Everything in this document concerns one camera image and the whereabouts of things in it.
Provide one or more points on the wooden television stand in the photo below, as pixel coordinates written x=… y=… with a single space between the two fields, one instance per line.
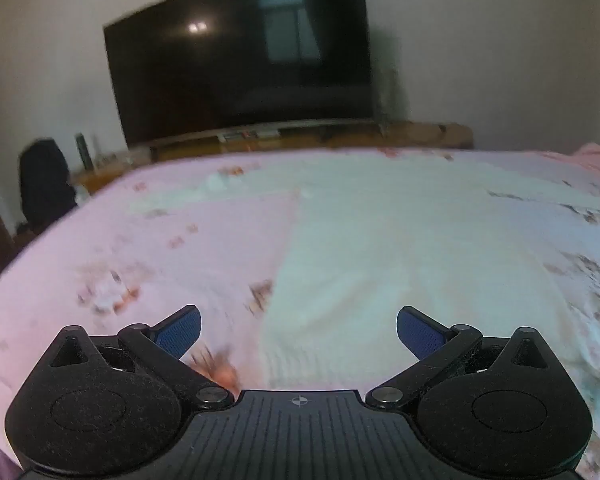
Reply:
x=420 y=132

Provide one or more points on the black flat television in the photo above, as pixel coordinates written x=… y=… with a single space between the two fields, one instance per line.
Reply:
x=240 y=60

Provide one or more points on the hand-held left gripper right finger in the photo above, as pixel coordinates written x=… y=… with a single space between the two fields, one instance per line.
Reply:
x=419 y=332

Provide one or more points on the black bag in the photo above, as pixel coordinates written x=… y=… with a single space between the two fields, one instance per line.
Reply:
x=47 y=185

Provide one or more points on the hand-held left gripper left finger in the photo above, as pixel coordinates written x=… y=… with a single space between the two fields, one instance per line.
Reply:
x=180 y=332

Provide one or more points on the white towel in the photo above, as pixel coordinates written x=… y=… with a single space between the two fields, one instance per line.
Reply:
x=405 y=280

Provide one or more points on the set-top box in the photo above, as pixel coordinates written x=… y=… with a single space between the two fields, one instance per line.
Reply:
x=247 y=135

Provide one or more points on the pink floral bed sheet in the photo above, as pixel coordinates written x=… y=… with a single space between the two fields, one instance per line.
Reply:
x=130 y=260

